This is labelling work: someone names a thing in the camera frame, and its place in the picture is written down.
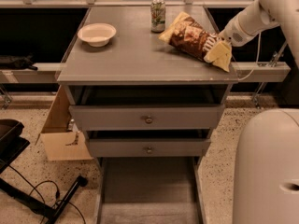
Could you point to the grey open bottom drawer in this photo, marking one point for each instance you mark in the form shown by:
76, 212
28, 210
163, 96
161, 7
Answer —
157, 190

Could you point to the black object on rail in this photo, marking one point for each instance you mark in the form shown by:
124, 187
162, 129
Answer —
17, 62

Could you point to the grey top drawer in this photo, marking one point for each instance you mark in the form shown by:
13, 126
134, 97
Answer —
125, 118

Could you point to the brown yellow chip bag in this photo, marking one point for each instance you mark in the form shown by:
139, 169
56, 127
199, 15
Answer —
187, 35

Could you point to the grey drawer cabinet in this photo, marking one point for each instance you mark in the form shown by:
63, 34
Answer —
137, 69

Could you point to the grey metal rail frame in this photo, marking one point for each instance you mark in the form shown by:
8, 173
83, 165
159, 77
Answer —
47, 29

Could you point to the brown cardboard box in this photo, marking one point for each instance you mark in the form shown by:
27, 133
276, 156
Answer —
61, 138

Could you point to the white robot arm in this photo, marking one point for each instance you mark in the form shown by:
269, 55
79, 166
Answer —
267, 157

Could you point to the grey middle drawer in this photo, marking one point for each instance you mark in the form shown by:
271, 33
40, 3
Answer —
148, 147

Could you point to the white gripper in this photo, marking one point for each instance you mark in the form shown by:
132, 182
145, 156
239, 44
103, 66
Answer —
234, 32

